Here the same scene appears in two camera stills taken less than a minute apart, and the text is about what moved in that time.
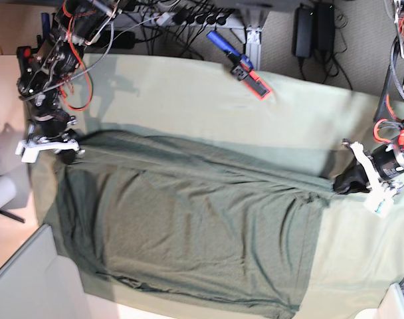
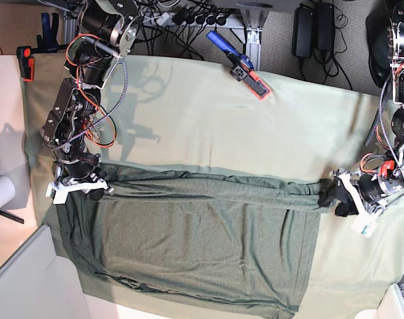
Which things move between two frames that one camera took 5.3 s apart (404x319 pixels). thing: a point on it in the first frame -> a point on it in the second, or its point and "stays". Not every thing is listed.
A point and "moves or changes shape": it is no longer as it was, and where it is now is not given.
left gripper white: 29,150 -> 96,187
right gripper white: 381,197 -> 331,189
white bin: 39,284 stays
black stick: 21,220 stays
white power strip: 183,16 stays
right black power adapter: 325,27 stays
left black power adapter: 303,32 stays
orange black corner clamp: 26,59 stays
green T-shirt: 190,222 moves or changes shape
